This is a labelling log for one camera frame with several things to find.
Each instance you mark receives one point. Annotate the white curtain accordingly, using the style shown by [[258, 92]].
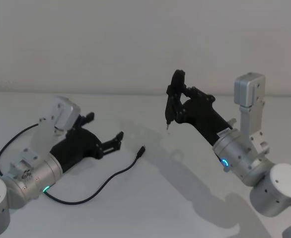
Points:
[[110, 42]]

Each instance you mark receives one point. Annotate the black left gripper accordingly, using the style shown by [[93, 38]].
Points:
[[78, 146]]

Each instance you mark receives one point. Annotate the white table cloth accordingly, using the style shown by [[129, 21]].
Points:
[[145, 198]]

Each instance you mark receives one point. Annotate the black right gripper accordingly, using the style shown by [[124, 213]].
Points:
[[202, 116]]

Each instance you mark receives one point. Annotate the black stick with silver tip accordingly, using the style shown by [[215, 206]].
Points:
[[168, 112]]

